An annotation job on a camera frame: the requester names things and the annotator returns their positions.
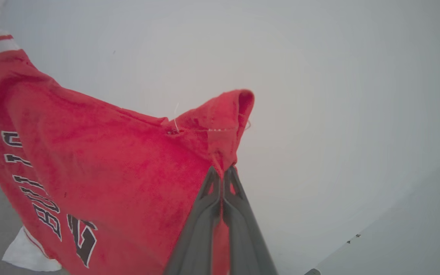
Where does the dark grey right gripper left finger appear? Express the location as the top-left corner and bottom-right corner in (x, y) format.
(164, 166), (222, 275)

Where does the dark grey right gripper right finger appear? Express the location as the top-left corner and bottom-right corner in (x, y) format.
(223, 165), (278, 275)

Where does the red basketball jersey white trim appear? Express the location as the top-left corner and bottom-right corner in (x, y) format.
(0, 0), (255, 275)

